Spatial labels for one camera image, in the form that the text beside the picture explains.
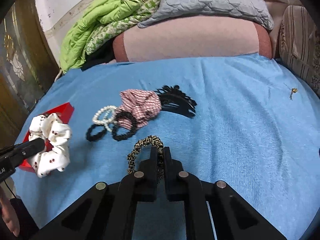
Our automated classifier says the leopard print scrunchie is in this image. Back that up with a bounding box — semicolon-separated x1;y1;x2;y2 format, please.
126;135;165;180

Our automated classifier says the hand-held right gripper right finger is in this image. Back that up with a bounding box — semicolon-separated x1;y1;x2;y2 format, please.
165;146;288;240

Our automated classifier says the black satin scrunchie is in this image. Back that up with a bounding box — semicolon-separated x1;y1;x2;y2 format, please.
112;111;138;141

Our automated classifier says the thin black cable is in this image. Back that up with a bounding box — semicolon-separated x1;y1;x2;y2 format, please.
2;179;16;198

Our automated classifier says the white cherry print scrunchie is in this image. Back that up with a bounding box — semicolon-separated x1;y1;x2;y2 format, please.
28;113;73;178

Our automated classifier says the pink pillow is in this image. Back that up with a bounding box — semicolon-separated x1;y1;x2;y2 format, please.
112;15;273;63

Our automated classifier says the white pearl bracelet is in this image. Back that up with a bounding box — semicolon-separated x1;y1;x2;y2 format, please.
92;105;118;125

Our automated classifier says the person's left leg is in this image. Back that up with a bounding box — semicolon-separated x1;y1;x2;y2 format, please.
10;199;42;240

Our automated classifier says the blue towel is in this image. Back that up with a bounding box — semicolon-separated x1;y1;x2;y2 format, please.
11;55;320;240

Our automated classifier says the red tray box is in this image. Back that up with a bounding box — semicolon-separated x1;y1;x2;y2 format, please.
19;102;75;173

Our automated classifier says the grey quilted pillow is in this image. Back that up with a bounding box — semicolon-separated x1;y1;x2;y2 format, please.
137;0;274;32

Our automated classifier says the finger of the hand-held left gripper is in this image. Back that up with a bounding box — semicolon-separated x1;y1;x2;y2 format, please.
11;139;45;167

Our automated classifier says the pink checked scrunchie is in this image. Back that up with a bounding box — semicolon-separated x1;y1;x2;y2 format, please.
119;89;162;128

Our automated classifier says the black hair claw clip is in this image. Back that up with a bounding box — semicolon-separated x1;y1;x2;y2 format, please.
153;85;198;119

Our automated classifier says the striped beige pillow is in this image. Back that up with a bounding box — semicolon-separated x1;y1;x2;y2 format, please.
279;5;320;95

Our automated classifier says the green patterned cloth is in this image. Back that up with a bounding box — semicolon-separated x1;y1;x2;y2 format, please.
85;0;164;55

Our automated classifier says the wooden door with etched glass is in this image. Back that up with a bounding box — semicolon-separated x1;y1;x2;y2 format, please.
0;0;60;150

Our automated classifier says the thin black hair tie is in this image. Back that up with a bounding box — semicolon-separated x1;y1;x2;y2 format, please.
86;124;108;142

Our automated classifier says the person's left hand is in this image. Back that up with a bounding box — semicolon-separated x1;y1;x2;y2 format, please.
0;189;21;238

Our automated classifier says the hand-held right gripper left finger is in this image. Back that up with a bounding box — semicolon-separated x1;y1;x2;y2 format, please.
37;146;158;240

